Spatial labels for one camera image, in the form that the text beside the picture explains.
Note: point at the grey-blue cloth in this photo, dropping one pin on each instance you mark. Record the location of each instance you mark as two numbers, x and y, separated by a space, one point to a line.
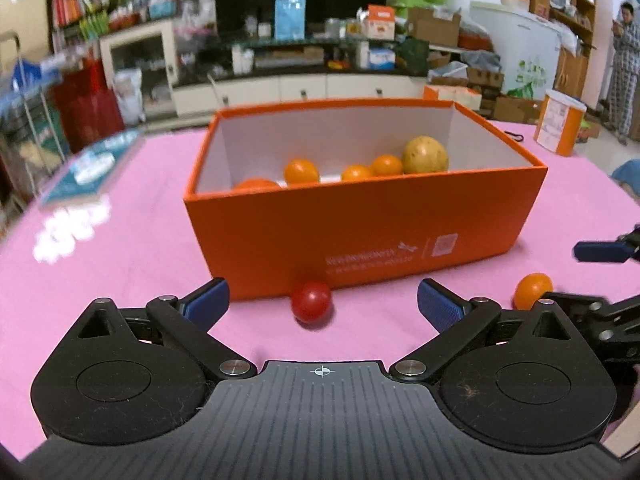
626 174

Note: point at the teal book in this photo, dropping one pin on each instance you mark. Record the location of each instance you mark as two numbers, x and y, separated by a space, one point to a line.
90 170

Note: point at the pink daisy-print tablecloth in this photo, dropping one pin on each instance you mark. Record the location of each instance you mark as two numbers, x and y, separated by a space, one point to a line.
125 235

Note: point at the white chest freezer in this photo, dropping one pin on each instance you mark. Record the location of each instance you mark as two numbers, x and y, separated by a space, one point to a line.
525 45

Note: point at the white low TV cabinet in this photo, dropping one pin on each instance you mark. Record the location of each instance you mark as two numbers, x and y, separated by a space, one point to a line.
300 87

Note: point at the large orange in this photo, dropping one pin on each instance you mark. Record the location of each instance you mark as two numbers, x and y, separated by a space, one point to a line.
256 185

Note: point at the light blue paper bag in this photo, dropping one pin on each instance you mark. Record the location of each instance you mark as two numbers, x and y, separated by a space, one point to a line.
290 17

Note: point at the white pouch bag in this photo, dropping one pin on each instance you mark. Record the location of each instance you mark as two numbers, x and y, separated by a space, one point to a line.
129 95

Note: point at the small orange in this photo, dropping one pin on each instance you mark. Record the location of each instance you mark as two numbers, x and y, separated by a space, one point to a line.
387 165
301 171
357 173
531 290

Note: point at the orange and white canister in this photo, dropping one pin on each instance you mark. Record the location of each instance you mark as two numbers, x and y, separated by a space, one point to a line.
555 120

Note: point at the dark green bag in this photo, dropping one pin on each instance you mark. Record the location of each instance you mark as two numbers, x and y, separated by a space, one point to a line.
412 55

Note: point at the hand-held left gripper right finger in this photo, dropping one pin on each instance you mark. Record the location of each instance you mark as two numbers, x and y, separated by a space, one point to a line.
442 307

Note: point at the blue and white tissue box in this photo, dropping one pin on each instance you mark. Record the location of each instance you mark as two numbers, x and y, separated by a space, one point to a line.
382 57

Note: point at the white and orange gift box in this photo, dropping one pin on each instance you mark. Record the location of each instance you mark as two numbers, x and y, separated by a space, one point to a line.
452 94

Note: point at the white bottle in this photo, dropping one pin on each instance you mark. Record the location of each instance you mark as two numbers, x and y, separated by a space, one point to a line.
242 60

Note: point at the orange and white small carton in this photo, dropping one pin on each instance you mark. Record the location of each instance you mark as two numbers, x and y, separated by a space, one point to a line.
382 22

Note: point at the dark red paper bag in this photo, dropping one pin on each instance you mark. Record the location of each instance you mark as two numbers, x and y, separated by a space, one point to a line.
90 110

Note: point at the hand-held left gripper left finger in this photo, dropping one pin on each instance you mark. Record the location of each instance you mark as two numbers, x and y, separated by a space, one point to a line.
202 302

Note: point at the open cardboard box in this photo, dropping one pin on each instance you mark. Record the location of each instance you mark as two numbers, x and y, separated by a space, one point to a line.
435 25

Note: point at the orange cardboard box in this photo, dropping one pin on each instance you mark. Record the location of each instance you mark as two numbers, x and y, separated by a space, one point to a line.
350 230

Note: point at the blue shopping bag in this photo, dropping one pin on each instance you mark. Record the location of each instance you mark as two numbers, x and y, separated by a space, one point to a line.
30 74

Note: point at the mottled yellow-green pear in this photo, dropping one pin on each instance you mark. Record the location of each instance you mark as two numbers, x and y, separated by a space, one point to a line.
425 155

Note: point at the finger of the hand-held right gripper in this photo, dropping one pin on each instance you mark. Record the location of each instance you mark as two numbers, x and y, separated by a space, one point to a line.
600 320
597 251

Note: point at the red cherry tomato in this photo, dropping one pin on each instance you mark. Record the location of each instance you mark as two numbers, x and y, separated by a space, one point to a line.
312 301

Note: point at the white glass-door cabinet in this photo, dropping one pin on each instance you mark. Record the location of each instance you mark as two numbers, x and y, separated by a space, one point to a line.
135 30

